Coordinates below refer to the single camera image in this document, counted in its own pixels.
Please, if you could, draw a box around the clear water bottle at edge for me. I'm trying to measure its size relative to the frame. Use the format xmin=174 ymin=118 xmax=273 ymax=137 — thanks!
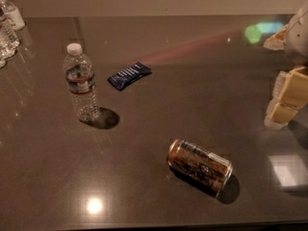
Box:
xmin=0 ymin=9 xmax=20 ymax=68

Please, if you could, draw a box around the blue snack wrapper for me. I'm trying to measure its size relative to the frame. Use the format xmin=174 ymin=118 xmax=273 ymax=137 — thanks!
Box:
xmin=108 ymin=62 xmax=152 ymax=90

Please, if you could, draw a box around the white-labelled water bottle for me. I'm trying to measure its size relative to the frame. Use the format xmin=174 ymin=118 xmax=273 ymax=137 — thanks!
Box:
xmin=0 ymin=0 xmax=25 ymax=31

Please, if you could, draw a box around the clear plastic water bottle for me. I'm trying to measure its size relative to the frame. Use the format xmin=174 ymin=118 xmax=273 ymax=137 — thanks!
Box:
xmin=63 ymin=43 xmax=100 ymax=123

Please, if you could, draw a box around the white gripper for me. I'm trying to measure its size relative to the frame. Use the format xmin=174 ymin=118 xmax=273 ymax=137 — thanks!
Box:
xmin=264 ymin=2 xmax=308 ymax=130

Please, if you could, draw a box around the orange soda can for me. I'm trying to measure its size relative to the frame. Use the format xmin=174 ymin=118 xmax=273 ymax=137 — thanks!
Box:
xmin=167 ymin=139 xmax=233 ymax=197

